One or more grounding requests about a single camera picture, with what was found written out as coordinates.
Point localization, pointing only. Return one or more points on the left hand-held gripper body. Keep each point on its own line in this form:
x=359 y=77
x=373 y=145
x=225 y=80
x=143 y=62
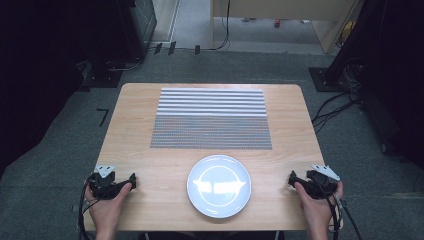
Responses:
x=104 y=186

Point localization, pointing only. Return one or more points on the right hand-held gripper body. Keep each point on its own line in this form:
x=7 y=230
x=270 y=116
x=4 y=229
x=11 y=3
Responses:
x=320 y=186

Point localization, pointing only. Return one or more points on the person's left hand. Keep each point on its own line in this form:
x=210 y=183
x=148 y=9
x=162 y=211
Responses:
x=106 y=210

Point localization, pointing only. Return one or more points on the person's right hand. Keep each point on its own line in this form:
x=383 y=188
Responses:
x=316 y=211

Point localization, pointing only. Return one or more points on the white round plate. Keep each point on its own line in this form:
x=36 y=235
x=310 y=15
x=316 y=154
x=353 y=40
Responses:
x=219 y=186

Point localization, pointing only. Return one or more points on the grey striped placemat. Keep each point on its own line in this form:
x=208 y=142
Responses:
x=211 y=123

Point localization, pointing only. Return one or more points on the small red object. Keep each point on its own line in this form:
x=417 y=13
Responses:
x=277 y=23

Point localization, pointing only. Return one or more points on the yellow object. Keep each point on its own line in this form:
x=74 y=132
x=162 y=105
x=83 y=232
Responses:
x=347 y=31

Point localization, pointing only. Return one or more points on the light wooden cabinet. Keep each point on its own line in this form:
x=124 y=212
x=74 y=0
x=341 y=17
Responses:
x=286 y=8

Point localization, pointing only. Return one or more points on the black stand base plate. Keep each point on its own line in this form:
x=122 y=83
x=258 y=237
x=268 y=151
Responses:
x=325 y=81
x=103 y=79

